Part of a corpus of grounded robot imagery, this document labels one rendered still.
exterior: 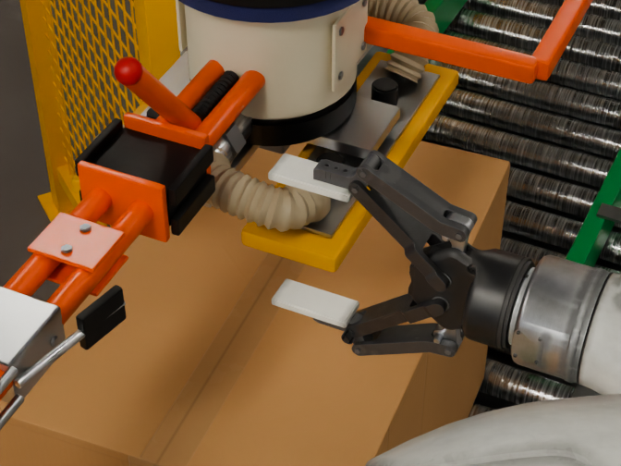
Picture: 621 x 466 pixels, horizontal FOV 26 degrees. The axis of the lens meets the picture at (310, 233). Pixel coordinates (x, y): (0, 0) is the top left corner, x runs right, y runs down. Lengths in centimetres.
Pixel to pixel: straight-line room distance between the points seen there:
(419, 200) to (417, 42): 33
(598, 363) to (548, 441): 58
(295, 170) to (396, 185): 9
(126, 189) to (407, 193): 25
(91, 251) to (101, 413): 35
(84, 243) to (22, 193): 212
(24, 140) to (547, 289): 246
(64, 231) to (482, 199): 68
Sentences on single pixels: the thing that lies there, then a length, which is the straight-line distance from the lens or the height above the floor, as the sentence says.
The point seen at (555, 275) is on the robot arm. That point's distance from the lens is 103.
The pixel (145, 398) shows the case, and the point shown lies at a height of 95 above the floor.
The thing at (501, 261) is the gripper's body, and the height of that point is 130.
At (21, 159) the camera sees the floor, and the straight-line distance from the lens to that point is 331.
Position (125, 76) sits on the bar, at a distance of 109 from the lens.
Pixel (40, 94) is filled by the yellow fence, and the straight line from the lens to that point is 292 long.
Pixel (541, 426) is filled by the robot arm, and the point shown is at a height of 166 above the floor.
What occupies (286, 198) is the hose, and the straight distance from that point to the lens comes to 122.
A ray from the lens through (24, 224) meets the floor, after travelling 312.
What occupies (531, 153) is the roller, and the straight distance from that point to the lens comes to 240.
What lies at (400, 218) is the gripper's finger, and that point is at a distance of 105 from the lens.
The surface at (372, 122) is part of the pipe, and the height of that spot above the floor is 119.
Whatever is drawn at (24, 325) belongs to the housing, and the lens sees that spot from 103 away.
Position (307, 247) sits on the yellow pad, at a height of 116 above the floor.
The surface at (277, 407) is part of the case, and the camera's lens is 139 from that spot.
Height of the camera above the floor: 199
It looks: 41 degrees down
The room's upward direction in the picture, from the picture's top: straight up
